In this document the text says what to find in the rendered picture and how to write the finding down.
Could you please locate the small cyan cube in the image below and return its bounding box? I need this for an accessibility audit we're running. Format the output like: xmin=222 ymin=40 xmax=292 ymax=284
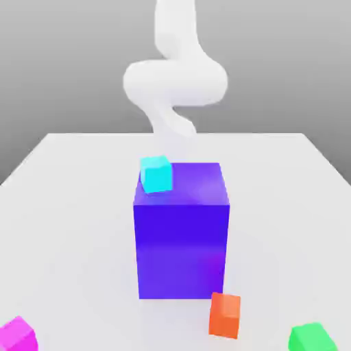
xmin=139 ymin=155 xmax=173 ymax=195

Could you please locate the small orange cube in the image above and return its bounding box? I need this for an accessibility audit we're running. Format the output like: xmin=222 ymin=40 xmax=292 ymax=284
xmin=208 ymin=291 xmax=242 ymax=340

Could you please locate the small magenta cube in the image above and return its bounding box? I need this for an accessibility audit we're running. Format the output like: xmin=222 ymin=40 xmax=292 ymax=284
xmin=0 ymin=315 xmax=39 ymax=351

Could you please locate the small green cube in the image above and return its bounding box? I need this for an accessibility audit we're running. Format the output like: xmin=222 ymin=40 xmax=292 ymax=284
xmin=287 ymin=322 xmax=339 ymax=351

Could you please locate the large purple box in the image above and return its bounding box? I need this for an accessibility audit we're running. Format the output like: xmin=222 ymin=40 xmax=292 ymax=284
xmin=132 ymin=162 xmax=230 ymax=300

